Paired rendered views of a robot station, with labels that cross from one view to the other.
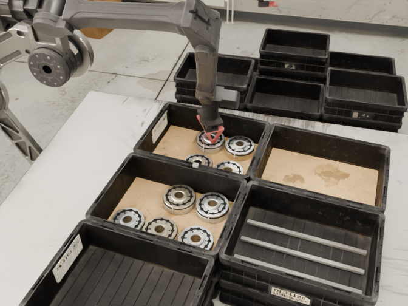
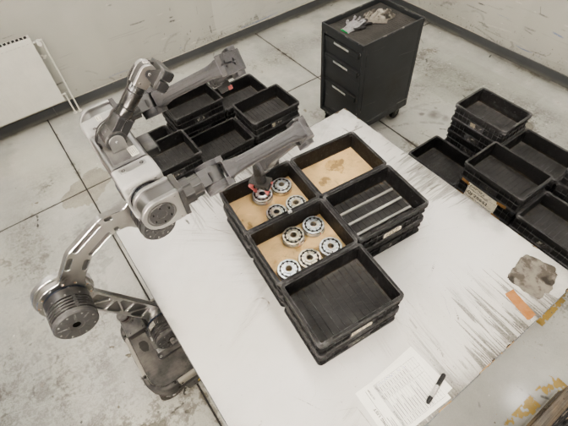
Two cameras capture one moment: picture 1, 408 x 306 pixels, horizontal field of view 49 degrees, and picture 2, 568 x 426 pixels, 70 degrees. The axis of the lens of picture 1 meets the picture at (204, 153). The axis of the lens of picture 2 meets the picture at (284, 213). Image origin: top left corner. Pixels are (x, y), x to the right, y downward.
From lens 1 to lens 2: 105 cm
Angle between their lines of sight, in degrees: 33
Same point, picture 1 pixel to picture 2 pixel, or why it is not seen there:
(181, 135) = (240, 205)
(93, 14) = (249, 161)
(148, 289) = (340, 286)
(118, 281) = (323, 297)
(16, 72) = not seen: outside the picture
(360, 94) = (259, 109)
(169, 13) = (295, 133)
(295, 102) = (224, 140)
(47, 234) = (233, 324)
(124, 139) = (192, 239)
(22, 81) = not seen: outside the picture
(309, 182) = (332, 177)
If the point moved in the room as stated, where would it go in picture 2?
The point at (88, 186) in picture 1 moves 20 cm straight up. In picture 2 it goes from (214, 281) to (204, 259)
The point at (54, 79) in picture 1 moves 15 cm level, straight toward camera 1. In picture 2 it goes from (166, 230) to (200, 238)
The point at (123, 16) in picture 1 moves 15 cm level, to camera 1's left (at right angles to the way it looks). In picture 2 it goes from (269, 151) to (238, 177)
